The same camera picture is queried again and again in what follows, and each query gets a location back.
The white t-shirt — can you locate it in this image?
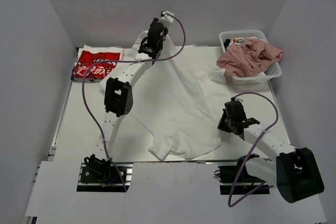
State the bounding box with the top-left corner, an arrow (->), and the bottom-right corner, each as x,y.
98,30 -> 234,161

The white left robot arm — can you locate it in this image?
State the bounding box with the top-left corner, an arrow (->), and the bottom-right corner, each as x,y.
96,12 -> 174,162

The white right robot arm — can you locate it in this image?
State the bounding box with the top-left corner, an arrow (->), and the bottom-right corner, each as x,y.
218,100 -> 324,203

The pink t-shirt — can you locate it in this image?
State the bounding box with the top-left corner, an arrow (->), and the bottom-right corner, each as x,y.
216,38 -> 284,78

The white plastic laundry basket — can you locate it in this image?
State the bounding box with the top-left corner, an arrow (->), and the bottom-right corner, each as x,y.
218,29 -> 282,85

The folded red Coca-Cola t-shirt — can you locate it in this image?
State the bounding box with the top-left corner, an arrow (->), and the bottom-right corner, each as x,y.
72,45 -> 123,77

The colourful garment in basket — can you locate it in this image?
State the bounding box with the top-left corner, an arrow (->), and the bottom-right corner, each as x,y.
223,37 -> 247,49

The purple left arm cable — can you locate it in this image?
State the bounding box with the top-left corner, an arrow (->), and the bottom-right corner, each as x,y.
81,10 -> 187,192

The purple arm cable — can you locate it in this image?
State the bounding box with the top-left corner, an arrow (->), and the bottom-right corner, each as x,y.
81,10 -> 187,192
227,92 -> 279,208

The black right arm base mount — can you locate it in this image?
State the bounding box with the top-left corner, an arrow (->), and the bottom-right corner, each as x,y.
214,156 -> 270,195

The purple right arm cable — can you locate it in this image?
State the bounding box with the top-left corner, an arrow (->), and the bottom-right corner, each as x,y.
227,92 -> 279,208

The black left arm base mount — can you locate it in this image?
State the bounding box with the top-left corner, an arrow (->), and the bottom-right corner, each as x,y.
77,155 -> 132,193

